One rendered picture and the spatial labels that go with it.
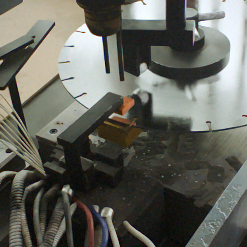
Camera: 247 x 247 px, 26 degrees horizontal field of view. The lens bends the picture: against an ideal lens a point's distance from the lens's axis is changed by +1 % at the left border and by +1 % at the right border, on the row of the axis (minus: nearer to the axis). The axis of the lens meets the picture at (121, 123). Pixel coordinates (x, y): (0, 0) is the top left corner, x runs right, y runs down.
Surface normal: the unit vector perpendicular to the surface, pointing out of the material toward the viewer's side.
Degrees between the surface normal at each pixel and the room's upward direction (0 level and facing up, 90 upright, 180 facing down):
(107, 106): 0
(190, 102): 0
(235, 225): 90
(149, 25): 0
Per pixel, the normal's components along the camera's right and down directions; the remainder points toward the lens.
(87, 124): -0.07, -0.79
